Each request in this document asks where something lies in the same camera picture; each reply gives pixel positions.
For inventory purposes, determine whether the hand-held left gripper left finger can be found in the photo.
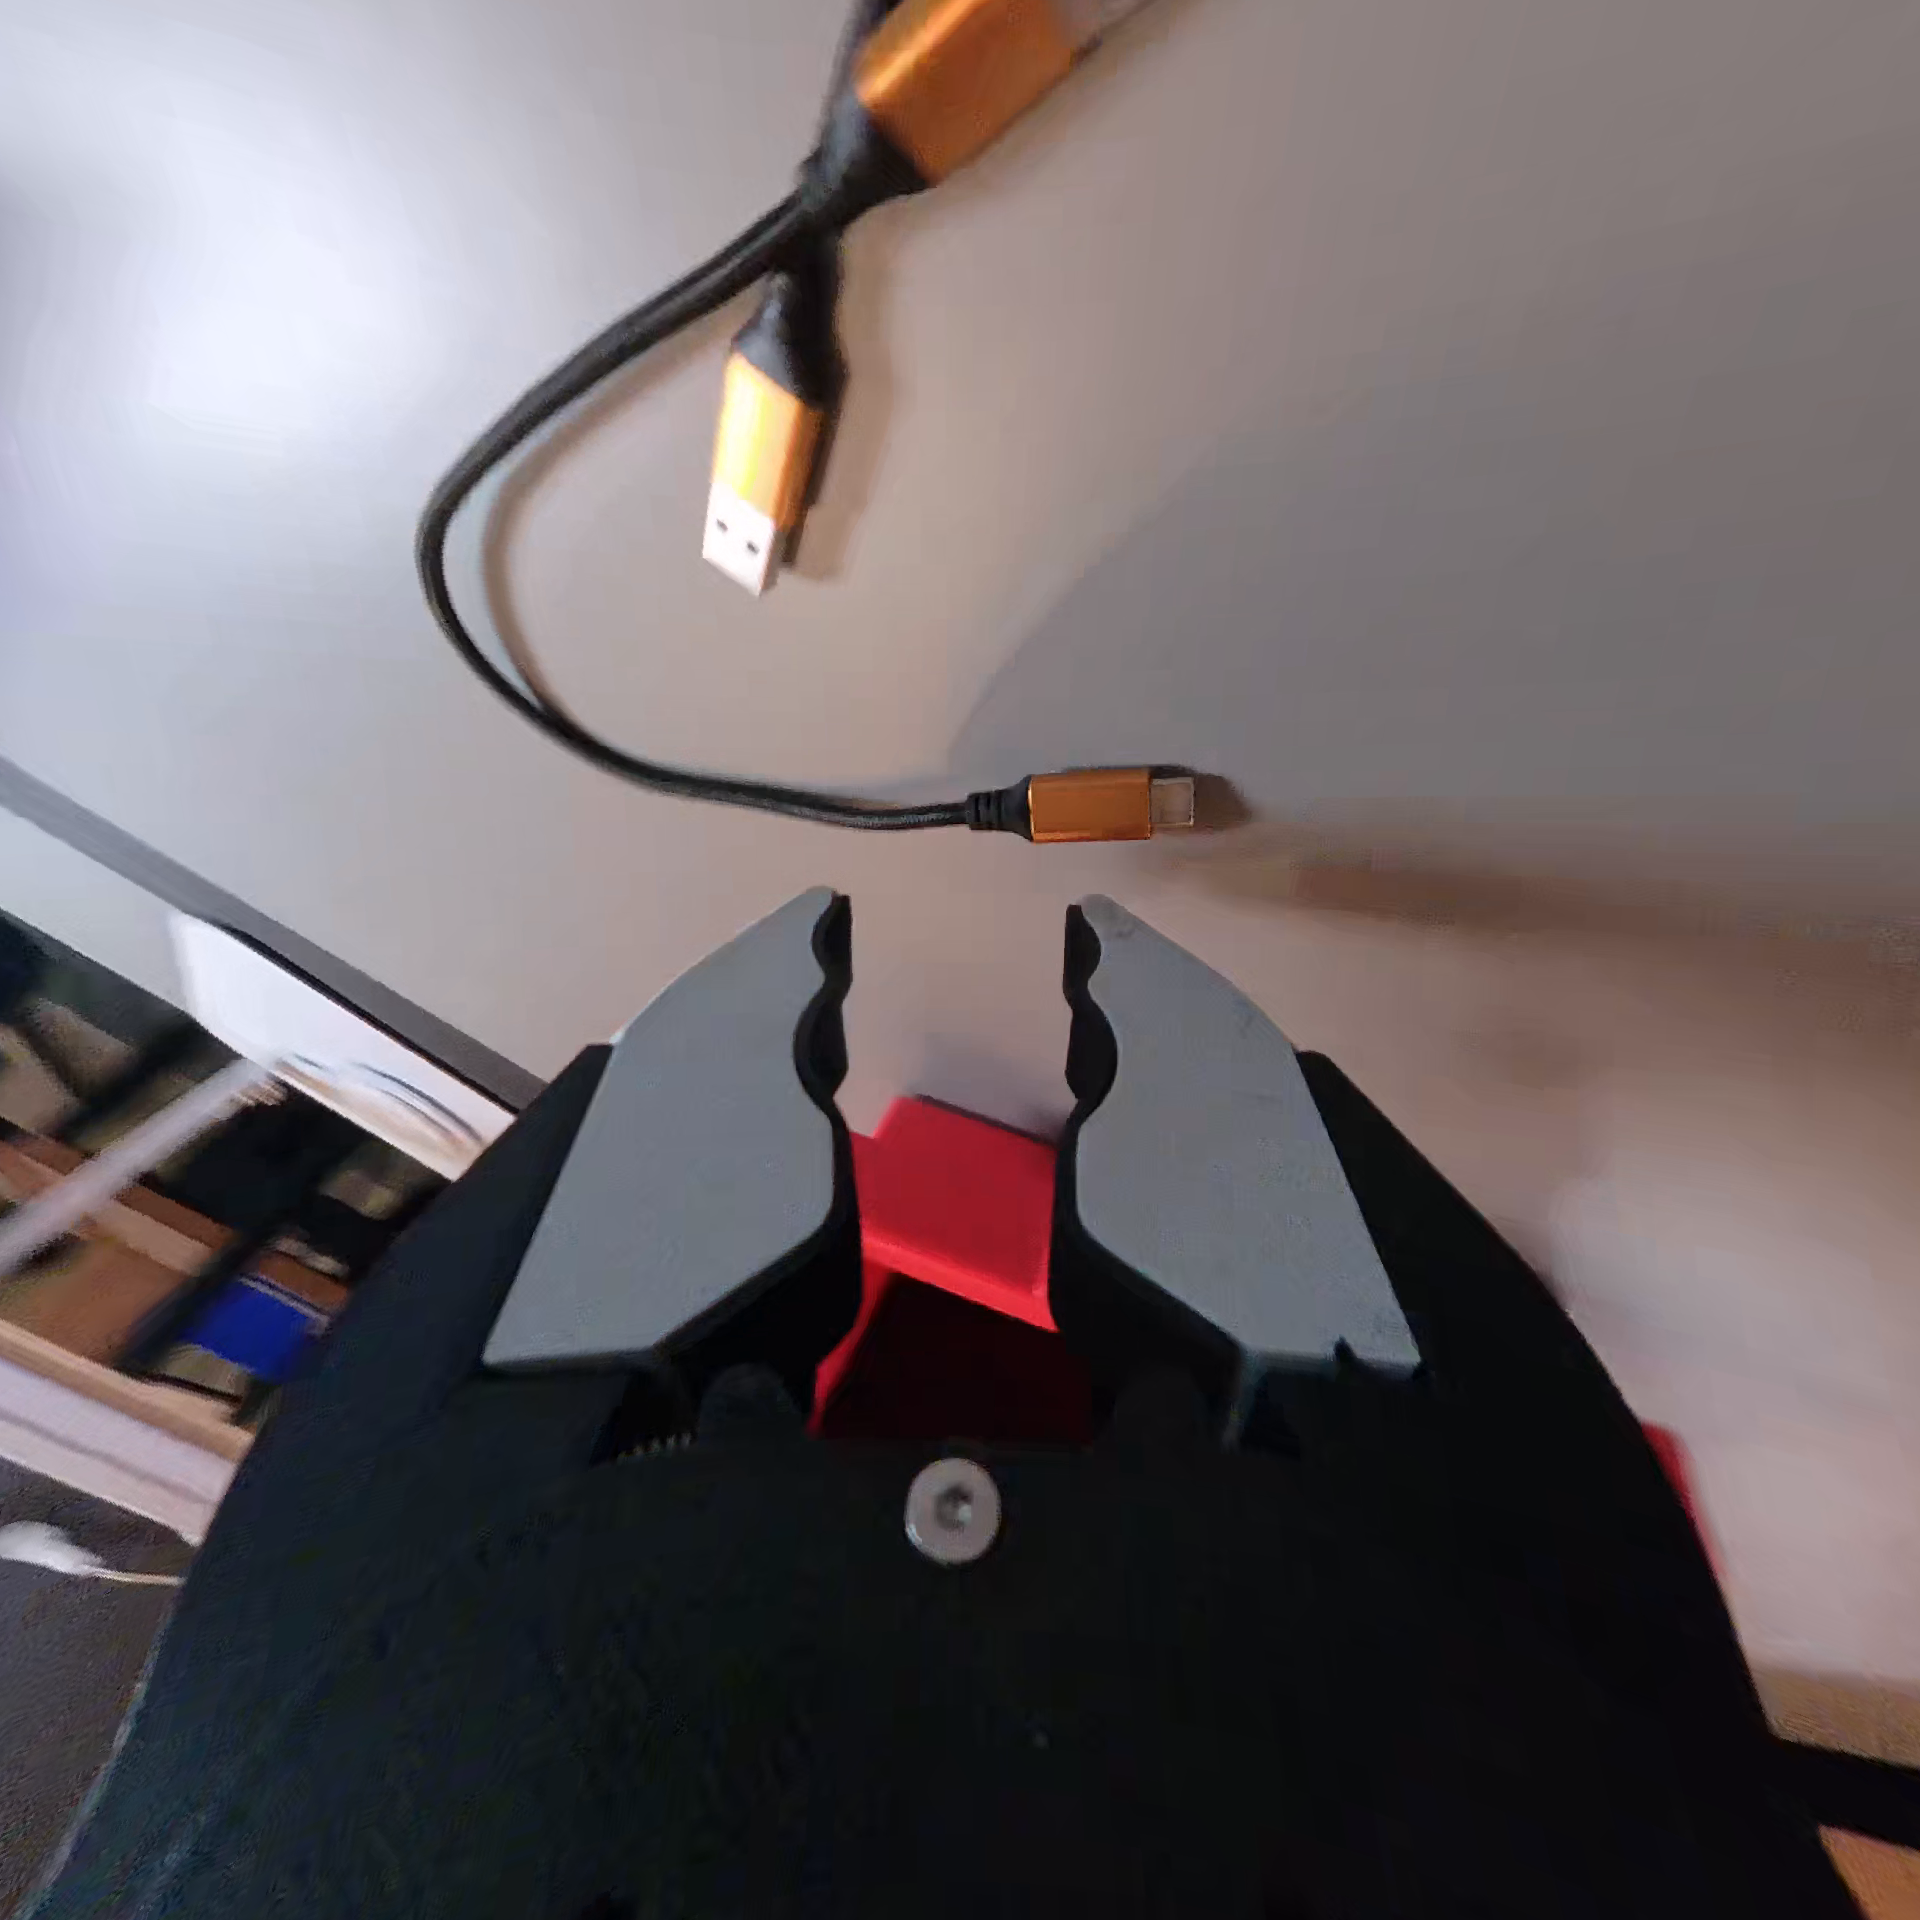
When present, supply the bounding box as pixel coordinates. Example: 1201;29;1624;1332
480;885;869;1374

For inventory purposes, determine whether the blue box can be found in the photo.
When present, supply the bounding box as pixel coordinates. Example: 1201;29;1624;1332
191;1270;335;1384

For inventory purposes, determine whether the black cable with orange plugs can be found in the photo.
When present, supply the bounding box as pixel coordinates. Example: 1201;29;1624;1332
415;0;1201;850

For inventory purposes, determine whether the white cable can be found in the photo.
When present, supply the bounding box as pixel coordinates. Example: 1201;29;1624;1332
0;1518;185;1589

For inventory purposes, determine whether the red plastic bin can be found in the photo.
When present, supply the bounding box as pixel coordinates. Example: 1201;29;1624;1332
809;1094;1727;1613

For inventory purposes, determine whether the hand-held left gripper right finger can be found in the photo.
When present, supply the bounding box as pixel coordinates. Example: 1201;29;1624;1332
1047;892;1426;1444

